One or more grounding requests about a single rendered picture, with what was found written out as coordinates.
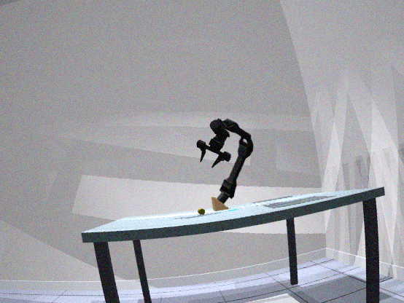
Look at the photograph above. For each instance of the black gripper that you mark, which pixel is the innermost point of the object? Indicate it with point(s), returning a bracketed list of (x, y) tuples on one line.
[(222, 156)]

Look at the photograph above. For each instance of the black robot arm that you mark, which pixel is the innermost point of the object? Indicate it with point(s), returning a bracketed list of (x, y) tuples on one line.
[(221, 128)]

